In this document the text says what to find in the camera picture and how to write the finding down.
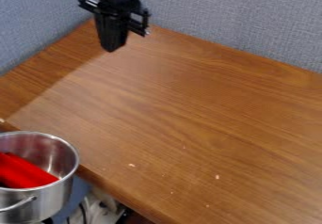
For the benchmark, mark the red object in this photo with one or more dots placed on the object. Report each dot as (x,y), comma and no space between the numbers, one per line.
(20,174)

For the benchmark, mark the metal pot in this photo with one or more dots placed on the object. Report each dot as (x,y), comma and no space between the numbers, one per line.
(29,205)

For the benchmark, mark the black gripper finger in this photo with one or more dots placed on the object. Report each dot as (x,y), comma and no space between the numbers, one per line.
(120,31)
(104,29)

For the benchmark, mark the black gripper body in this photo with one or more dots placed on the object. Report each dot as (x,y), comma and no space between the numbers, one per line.
(129,9)

